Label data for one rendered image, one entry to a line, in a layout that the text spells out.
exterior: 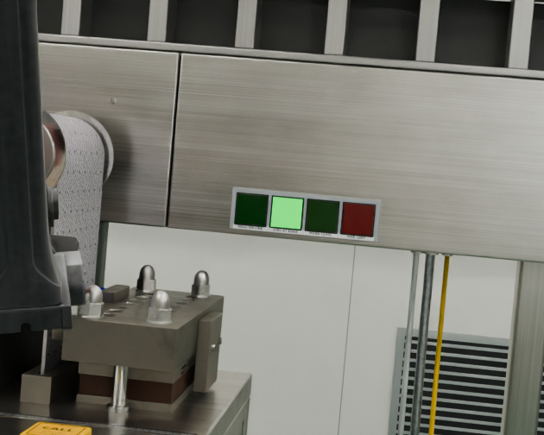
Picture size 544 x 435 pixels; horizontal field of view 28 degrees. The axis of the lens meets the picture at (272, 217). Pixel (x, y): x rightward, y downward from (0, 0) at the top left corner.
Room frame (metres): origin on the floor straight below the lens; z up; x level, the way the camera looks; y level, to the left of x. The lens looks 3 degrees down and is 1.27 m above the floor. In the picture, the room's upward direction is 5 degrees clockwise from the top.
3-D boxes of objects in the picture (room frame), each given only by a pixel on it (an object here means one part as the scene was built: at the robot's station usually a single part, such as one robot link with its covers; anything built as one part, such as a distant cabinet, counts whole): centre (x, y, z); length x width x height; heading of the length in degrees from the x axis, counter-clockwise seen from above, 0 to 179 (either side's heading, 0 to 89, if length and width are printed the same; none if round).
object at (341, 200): (1.82, -0.05, 1.18); 0.25 x 0.01 x 0.07; 84
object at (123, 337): (1.68, 0.17, 1.00); 0.40 x 0.16 x 0.06; 174
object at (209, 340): (1.68, 0.08, 0.96); 0.10 x 0.03 x 0.11; 174
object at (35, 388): (1.65, 0.30, 0.92); 0.28 x 0.04 x 0.04; 174
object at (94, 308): (1.51, 0.24, 1.05); 0.04 x 0.04 x 0.04
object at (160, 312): (1.51, 0.15, 1.05); 0.04 x 0.04 x 0.04
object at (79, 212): (1.65, 0.30, 1.11); 0.23 x 0.01 x 0.18; 174
